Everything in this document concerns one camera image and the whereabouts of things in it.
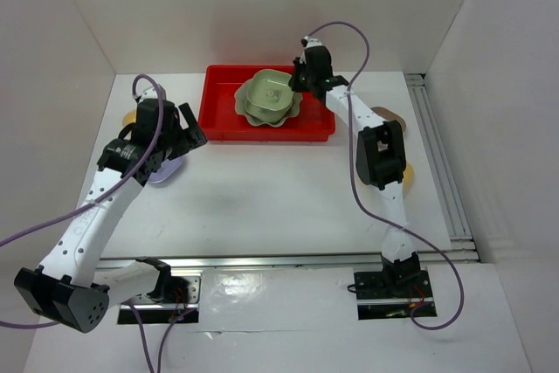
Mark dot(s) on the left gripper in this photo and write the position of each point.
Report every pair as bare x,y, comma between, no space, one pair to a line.
189,138

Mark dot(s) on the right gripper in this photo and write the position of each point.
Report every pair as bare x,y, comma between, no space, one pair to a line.
293,82

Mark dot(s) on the green square plate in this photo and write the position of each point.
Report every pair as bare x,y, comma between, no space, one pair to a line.
267,112
270,90

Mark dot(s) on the large green scalloped bowl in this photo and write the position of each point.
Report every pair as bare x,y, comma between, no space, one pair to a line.
240,108

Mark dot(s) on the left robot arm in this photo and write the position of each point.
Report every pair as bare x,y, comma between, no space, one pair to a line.
65,287

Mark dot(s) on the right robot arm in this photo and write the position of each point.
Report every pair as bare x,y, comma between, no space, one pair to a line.
377,158

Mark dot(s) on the red plastic bin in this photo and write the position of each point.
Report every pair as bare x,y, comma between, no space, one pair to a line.
220,122

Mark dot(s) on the purple square plate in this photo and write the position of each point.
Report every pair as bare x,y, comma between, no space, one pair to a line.
167,169

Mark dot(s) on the yellow square plate left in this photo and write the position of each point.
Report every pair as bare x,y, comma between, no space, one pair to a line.
129,118

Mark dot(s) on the yellow square plate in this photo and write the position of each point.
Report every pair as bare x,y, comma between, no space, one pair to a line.
408,177
129,118

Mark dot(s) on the brown square plate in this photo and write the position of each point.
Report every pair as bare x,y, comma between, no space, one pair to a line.
387,115

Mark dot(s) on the yellow square plate right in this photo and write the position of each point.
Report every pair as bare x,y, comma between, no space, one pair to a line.
408,177

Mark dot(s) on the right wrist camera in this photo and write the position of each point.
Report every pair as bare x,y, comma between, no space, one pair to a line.
309,42

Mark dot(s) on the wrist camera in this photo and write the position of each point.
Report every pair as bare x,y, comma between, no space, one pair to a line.
309,42
150,93

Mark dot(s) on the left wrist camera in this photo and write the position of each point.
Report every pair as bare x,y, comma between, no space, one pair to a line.
150,93

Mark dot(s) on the aluminium rail front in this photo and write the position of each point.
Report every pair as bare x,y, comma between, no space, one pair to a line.
271,259

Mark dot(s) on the aluminium rail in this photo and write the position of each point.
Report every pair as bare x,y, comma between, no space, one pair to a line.
271,259
455,216

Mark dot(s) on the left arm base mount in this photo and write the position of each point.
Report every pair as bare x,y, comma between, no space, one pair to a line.
182,303

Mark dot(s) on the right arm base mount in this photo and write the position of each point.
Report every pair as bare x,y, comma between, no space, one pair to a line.
377,301

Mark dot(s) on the aluminium rail right side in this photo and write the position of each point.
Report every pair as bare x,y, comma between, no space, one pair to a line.
455,216

